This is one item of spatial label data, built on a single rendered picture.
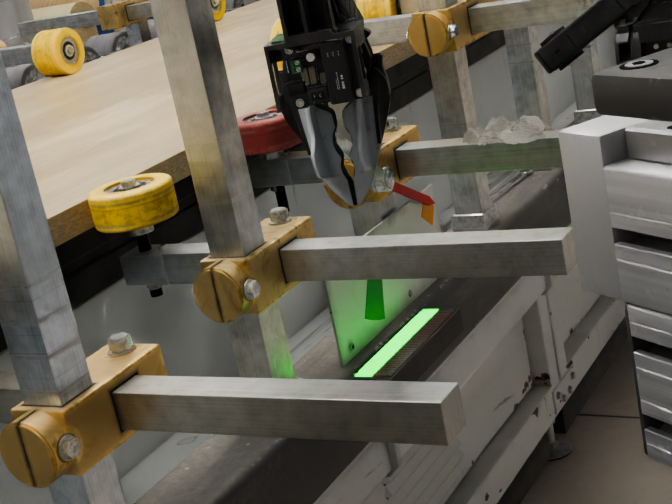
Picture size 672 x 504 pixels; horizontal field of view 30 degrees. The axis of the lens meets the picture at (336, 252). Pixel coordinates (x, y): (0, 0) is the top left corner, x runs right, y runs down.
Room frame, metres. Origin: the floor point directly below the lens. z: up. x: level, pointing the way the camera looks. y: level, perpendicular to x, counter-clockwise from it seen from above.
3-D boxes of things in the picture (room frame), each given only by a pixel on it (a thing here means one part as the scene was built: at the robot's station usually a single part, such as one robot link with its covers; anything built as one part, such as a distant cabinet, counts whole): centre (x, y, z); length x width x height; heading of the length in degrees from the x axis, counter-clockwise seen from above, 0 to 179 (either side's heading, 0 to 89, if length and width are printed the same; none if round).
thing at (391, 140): (1.28, -0.06, 0.85); 0.14 x 0.06 x 0.05; 149
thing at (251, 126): (1.36, 0.05, 0.85); 0.08 x 0.08 x 0.11
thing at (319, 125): (1.00, -0.01, 0.92); 0.06 x 0.03 x 0.09; 169
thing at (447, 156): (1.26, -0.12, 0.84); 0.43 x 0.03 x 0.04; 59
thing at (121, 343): (0.89, 0.17, 0.84); 0.02 x 0.02 x 0.01
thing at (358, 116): (0.99, -0.04, 0.92); 0.06 x 0.03 x 0.09; 169
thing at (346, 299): (1.22, -0.05, 0.75); 0.26 x 0.01 x 0.10; 149
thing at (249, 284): (1.06, 0.07, 0.83); 0.14 x 0.06 x 0.05; 149
